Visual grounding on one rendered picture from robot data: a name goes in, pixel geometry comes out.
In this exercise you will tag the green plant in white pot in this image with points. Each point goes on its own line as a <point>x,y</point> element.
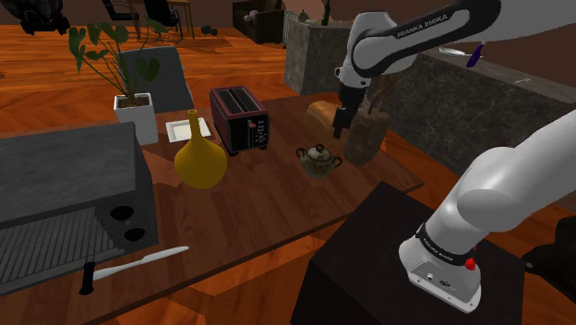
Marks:
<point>135,119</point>

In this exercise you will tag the purple utensil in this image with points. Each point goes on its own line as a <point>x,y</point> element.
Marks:
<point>474,57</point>

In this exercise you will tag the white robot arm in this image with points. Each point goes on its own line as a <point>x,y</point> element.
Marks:
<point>504,184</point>

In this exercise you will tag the dark wooden cabinet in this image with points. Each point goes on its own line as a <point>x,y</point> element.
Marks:
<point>259,22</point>

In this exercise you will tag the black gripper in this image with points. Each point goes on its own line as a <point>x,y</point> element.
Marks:
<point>349,101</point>

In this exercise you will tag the white square plate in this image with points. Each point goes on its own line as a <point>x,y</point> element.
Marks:
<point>182,130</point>

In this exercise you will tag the grey chair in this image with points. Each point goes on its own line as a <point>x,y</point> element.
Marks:
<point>169,85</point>

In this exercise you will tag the dark green bottle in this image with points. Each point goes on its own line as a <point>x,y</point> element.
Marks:
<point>326,13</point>

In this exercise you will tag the brown bread loaf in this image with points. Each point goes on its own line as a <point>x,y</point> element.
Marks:
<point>319,119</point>

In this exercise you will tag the black round object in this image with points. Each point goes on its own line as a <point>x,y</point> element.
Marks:
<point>38,15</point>

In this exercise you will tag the dark robot stand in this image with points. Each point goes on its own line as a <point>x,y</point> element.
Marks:
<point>369,265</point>

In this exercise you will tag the dark marble kitchen counter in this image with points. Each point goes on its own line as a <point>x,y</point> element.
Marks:
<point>450,112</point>

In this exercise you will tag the brown wooden table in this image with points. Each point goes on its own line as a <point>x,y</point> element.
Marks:
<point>265,198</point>

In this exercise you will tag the dark wooden chair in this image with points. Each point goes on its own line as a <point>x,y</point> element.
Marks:
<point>119,10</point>
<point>169,13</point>

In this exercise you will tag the yellow long-necked vase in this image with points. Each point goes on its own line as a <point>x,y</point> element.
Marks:
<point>200,162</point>

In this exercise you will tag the black bulky object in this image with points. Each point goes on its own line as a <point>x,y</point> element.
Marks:
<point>555,256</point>

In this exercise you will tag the grey toaster oven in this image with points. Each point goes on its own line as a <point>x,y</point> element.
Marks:
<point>67,171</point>

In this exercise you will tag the dark red black toaster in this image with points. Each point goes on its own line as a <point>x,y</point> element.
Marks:
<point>238,121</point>

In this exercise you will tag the white flat dish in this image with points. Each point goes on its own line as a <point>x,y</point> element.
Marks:
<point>452,51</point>

